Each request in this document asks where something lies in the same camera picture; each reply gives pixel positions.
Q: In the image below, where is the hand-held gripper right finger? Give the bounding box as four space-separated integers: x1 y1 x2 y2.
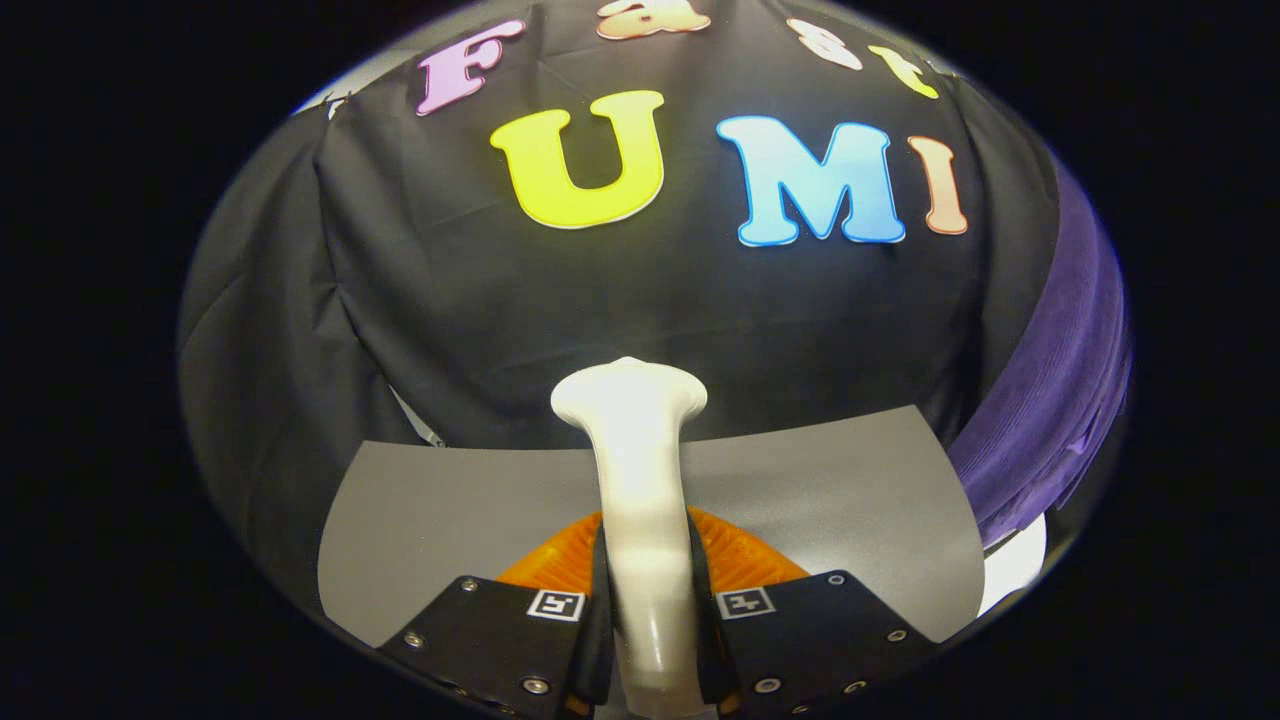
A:
688 507 941 720

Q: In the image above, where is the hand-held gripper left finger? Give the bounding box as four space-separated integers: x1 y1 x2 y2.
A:
378 510 616 720

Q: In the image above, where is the white garment steamer head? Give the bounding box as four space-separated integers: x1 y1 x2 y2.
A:
550 357 709 719

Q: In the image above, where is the purple corduroy jacket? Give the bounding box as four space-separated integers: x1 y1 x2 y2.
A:
948 160 1133 549

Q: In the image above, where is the grey side table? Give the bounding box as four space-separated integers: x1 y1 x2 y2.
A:
318 405 986 649

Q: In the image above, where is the black backdrop cloth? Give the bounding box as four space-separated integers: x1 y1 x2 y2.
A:
315 0 1061 451

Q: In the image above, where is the black quilted side panel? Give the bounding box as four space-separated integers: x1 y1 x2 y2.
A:
178 110 441 601

